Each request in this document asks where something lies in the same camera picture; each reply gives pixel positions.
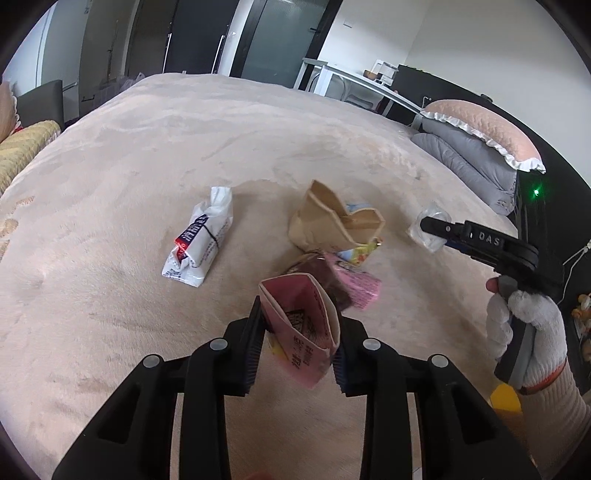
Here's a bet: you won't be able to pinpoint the clear plastic wrapper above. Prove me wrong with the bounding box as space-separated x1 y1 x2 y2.
407 202 452 253

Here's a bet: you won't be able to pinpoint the colourful juice carton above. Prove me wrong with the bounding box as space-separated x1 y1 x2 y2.
335 201 384 267

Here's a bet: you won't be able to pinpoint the pink printed wrapper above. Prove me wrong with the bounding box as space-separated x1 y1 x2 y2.
324 252 382 310

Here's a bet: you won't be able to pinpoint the brown paper bag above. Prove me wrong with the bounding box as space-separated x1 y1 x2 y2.
287 180 386 253

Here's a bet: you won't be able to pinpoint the dark brown snack packet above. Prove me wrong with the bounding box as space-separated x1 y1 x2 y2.
284 251 353 312

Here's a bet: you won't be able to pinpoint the pink paper packet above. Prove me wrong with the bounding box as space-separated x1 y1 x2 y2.
259 272 341 389

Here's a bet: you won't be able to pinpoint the white snack packet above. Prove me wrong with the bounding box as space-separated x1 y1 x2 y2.
161 186 233 288

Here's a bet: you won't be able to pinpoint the white gloved right hand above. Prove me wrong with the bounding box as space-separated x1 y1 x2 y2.
486 276 567 394

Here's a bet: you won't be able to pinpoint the black headboard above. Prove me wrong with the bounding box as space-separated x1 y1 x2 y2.
393 64 591 296

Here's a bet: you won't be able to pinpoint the pink frilled pillow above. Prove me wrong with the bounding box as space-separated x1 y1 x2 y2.
421 99 547 174

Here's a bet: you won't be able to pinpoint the white desk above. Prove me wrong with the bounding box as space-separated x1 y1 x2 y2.
293 58 422 116

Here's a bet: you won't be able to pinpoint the beige plush bed blanket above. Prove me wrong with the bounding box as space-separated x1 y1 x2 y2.
1 74 514 479

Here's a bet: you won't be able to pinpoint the black wardrobe doors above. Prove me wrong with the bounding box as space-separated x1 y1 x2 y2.
126 1 342 88

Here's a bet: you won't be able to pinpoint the yellow quilted cushion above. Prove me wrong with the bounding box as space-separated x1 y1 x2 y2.
0 120 61 194

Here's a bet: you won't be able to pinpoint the pink pillow on sofa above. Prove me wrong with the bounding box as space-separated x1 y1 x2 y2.
0 82 21 142

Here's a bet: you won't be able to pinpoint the black sofa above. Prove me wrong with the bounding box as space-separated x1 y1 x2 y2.
17 80 64 130

